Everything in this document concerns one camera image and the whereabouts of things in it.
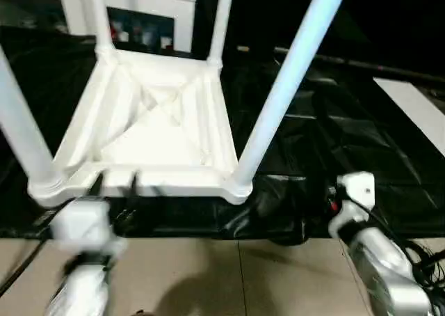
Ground white plastic table top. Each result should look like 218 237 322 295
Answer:
28 48 252 207

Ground white plastic table leg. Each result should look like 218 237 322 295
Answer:
80 0 118 61
0 46 67 198
228 0 353 195
207 0 236 68

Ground black work mat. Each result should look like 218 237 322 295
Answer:
0 27 445 246

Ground white flat board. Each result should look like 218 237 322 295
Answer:
373 77 445 157

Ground dark metal rod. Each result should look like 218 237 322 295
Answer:
275 47 445 84

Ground white glass-door cabinet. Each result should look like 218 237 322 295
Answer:
0 0 199 52

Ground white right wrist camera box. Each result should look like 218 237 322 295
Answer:
327 172 377 239

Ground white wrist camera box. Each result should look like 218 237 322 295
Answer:
49 198 126 258
327 172 377 239

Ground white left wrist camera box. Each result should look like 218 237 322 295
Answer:
49 198 126 258

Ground black floor cable coil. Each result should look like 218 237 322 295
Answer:
400 236 445 296

